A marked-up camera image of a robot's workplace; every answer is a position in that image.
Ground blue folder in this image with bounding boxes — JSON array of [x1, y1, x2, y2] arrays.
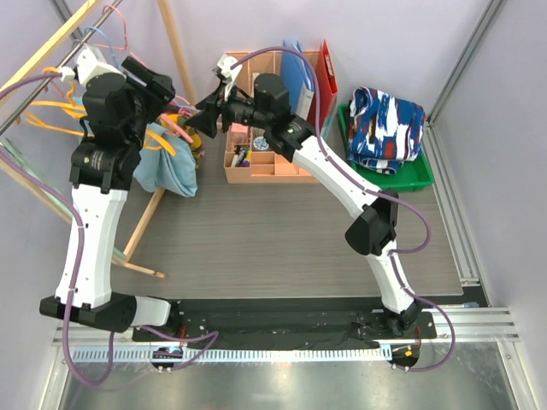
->
[[280, 51, 315, 120]]

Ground pink wire hanger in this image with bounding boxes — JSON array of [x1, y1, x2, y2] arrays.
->
[[84, 4, 195, 108]]

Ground red folder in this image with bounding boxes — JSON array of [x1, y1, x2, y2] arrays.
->
[[308, 40, 338, 138]]

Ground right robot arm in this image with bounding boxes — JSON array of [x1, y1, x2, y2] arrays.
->
[[186, 73, 421, 338]]

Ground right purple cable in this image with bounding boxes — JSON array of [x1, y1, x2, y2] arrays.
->
[[230, 45, 456, 373]]

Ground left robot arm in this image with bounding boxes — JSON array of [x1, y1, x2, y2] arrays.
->
[[39, 56, 181, 342]]

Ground colourful patterned trousers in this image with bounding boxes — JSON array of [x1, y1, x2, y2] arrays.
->
[[348, 87, 426, 175]]

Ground yellow hanger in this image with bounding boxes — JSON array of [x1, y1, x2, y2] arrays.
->
[[23, 82, 183, 156]]

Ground peach desk organizer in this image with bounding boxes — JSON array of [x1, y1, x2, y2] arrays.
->
[[224, 51, 317, 185]]

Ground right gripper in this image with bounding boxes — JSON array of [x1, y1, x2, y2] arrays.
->
[[184, 82, 269, 141]]

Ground green plastic tray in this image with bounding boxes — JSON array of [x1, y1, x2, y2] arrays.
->
[[337, 104, 434, 192]]

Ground pink cube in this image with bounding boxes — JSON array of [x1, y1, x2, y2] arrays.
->
[[229, 123, 250, 145]]

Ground pens in organizer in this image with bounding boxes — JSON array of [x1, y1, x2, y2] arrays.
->
[[231, 146, 250, 167]]

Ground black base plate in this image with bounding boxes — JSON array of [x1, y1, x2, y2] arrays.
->
[[132, 297, 444, 350]]

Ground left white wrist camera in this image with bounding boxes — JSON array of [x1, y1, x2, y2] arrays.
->
[[58, 45, 125, 86]]

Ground aluminium frame post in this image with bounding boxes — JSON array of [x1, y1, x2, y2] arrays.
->
[[427, 0, 507, 125]]

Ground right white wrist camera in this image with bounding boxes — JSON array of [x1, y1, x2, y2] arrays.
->
[[214, 54, 242, 101]]

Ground red patterned trousers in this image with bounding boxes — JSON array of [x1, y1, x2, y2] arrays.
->
[[160, 99, 204, 160]]

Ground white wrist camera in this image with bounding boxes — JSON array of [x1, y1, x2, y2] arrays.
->
[[58, 45, 125, 86], [214, 54, 242, 101]]

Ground metal rack rail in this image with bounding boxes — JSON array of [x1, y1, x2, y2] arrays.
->
[[1, 1, 122, 135]]

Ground round blue patterned tin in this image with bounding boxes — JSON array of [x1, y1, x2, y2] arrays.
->
[[252, 136, 271, 152]]

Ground wooden clothes rack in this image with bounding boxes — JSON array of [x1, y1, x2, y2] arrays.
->
[[1, 1, 197, 279]]

